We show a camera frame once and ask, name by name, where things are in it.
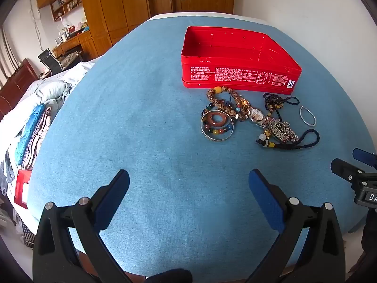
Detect brown wooden ring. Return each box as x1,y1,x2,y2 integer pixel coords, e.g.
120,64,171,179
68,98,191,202
202,110,228,129

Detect dark wooden headboard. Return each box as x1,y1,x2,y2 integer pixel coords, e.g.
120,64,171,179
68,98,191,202
0,59,39,121

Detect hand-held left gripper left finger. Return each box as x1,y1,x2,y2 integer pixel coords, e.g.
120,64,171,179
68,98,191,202
32,169,131,283

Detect dark bead necklace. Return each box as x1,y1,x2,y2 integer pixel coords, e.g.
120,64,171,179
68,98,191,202
263,93,300,119

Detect black cord charm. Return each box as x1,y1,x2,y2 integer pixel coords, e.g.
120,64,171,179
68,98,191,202
255,129,320,151

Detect brown patterned bead bracelet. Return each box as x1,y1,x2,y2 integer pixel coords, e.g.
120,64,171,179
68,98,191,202
206,86,246,121

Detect wooden desk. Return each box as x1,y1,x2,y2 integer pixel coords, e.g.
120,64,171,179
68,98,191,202
53,31,99,61

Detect folded pink blanket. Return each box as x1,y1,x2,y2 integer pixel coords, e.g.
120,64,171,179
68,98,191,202
22,108,54,171

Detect red flat box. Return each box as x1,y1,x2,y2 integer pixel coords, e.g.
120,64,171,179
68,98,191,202
14,169,32,210

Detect folded teal blanket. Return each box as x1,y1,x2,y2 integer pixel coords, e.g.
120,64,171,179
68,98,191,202
15,103,48,166

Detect multicoloured bead bracelet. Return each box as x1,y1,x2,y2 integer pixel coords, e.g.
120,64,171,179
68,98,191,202
201,102,236,135

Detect person's right forearm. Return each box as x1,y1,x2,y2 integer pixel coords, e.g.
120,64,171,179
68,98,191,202
363,209,377,252

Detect black office chair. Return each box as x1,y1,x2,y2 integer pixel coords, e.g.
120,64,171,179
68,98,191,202
38,49,83,75

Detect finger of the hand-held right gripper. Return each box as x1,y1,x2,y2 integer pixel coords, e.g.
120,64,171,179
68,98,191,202
353,148,377,170
330,158,377,183

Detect wide silver bangle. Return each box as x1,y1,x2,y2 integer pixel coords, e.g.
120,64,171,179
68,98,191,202
201,115,236,141

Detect wooden wardrobe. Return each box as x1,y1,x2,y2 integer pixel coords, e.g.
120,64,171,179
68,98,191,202
78,0,174,61

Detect window curtain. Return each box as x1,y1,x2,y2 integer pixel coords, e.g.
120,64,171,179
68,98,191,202
0,26,21,81

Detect silver rhinestone pendant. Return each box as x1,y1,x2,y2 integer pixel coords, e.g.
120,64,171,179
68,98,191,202
277,119,299,142

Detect red tin box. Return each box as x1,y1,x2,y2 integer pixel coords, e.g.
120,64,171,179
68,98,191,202
180,26,303,95

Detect gold pendant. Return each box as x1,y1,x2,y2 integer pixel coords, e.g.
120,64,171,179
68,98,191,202
236,97,251,113

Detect thin silver bangle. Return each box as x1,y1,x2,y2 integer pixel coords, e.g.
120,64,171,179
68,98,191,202
299,105,317,127

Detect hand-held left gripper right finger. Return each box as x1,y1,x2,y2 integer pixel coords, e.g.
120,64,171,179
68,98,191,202
248,169,346,283

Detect white bedding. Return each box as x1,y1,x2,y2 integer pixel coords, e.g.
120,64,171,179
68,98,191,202
0,62,95,166

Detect silver wristwatch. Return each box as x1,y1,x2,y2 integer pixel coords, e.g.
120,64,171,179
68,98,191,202
247,108,291,142

